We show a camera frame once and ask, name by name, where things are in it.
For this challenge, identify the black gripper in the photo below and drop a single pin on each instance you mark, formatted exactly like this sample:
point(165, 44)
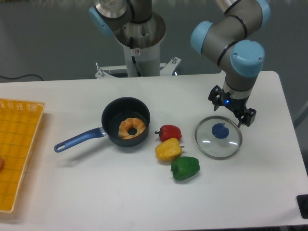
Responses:
point(237, 106)

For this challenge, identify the glass pot lid blue knob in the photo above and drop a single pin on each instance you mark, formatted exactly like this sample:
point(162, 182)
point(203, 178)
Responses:
point(218, 137)

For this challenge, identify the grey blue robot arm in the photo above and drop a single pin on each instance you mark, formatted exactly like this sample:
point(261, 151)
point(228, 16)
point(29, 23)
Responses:
point(224, 43)

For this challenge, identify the red bell pepper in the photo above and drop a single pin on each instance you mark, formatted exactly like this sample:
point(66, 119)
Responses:
point(167, 132)

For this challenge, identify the green bell pepper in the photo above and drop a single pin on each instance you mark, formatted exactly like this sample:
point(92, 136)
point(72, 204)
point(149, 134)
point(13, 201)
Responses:
point(184, 167)

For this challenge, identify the yellow bell pepper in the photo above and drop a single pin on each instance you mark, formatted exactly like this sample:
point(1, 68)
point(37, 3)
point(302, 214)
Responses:
point(169, 150)

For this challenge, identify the black device at table corner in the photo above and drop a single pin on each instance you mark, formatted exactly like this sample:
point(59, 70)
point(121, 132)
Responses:
point(302, 201)

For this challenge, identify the yellow plastic basket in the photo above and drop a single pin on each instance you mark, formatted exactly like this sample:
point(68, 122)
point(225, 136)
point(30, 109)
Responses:
point(19, 122)

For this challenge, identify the white pedestal base frame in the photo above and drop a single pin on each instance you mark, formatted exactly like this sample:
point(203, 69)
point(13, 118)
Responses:
point(166, 69)

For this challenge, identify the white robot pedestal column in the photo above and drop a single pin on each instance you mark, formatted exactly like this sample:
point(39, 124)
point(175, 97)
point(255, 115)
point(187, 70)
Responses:
point(141, 46)

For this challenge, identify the dark saucepan blue handle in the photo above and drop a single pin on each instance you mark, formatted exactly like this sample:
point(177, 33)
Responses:
point(125, 121)

